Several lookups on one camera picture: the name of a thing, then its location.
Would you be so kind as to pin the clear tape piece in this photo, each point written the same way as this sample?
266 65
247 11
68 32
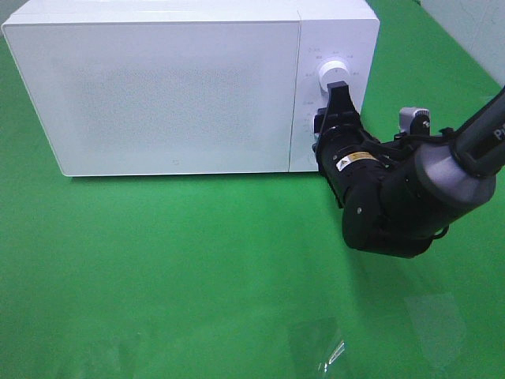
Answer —
318 349

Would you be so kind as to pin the white round knob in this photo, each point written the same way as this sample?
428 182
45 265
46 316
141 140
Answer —
332 71
316 122

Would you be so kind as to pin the white microwave door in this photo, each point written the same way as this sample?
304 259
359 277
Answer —
146 98

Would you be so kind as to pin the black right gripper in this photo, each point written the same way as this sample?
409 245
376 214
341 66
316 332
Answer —
347 134

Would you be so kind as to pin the green table cloth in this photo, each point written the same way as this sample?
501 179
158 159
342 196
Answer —
201 276

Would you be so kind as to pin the white microwave oven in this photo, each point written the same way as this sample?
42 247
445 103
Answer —
346 30

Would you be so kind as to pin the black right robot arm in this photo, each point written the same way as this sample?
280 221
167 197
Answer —
398 197

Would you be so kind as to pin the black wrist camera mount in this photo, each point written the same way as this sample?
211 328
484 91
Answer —
414 121

